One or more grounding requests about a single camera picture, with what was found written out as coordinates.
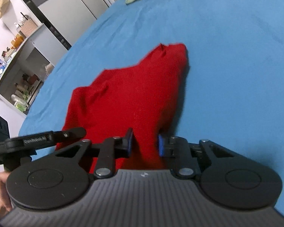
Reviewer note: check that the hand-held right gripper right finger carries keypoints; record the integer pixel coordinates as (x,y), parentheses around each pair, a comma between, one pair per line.
(161,146)

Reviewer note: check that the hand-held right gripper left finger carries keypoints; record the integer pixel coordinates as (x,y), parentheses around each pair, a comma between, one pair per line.
(130,143)

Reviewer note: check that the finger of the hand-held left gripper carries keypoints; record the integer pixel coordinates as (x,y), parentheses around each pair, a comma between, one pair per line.
(69,134)

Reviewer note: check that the red knit sweater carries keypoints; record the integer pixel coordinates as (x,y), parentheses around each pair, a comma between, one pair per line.
(132,94)

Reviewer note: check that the person's left hand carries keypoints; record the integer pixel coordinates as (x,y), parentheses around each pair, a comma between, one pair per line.
(0,194)

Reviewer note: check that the green tissue pack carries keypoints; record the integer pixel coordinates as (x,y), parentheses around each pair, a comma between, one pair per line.
(20,104)

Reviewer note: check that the white desk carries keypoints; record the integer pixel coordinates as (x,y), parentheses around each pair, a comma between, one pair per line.
(19,61)

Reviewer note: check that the bed with blue sheet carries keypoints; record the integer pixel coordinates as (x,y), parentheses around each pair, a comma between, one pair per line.
(227,75)

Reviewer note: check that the wicker basket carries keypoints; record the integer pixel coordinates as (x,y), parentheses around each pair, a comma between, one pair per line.
(28,28)

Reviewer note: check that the grey and white wardrobe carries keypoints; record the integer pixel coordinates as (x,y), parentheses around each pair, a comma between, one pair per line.
(68,7)

